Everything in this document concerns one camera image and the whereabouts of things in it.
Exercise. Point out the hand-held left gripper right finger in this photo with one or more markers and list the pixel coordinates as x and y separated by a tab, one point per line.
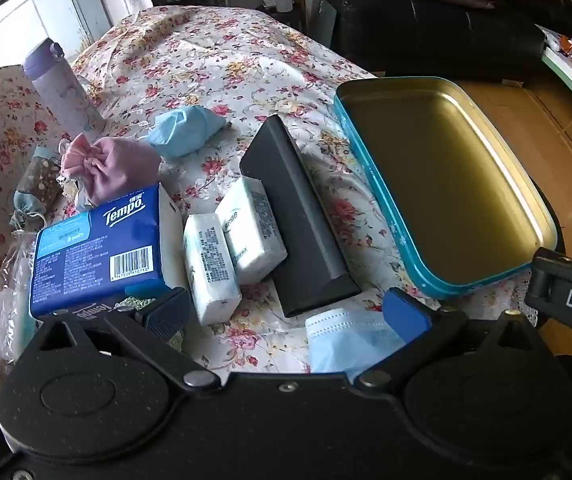
406	312

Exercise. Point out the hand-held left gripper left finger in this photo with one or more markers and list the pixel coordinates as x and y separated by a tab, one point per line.
168	312

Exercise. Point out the blue face mask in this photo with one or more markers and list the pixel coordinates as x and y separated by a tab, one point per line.
185	130
346	342

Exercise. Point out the teal tin box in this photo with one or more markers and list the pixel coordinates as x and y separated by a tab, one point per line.
441	175

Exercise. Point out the clear bag of cotton pads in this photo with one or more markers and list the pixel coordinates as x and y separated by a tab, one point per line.
10	310

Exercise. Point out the white tissue pack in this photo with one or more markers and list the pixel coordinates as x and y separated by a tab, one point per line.
251	230
210	267

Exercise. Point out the blue tissue pack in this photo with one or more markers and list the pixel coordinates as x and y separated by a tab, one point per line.
98	245

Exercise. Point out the black glasses case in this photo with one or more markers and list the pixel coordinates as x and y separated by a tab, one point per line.
296	220

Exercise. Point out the blue and dark sachet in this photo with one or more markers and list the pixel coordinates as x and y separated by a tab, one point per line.
38	187

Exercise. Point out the crumpled blue face mask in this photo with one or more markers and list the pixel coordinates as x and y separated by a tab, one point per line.
185	130

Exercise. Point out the lavender water bottle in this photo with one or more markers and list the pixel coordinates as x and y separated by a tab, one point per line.
63	92

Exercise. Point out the floral tablecloth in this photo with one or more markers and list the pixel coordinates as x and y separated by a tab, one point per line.
205	70

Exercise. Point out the black sofa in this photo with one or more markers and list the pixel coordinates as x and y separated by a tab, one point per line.
431	30

